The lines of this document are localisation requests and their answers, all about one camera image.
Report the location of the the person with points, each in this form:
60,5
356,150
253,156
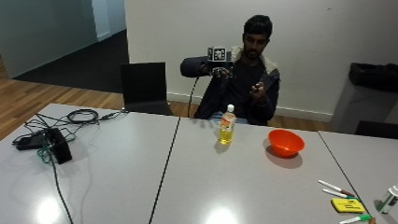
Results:
243,77

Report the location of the white marker cube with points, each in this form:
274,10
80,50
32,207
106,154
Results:
217,53

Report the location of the yellow liquid plastic bottle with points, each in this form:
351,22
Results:
226,127

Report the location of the orange plastic bowl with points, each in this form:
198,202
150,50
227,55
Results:
285,142

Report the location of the black chair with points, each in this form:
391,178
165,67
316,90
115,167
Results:
143,88

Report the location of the grey bin with black bag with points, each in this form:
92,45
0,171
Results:
364,96

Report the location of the black chair backrest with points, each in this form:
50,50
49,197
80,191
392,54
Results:
375,129

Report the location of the white marker red cap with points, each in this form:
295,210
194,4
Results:
334,187

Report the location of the white marker green cap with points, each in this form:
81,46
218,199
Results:
336,194
354,219

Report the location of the yellow sponge eraser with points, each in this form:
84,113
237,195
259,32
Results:
347,205

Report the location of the black electronic box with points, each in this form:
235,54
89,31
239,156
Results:
58,145

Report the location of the white spray bottle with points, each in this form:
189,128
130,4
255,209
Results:
388,199

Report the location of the black power adapter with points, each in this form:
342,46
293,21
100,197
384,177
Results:
28,142

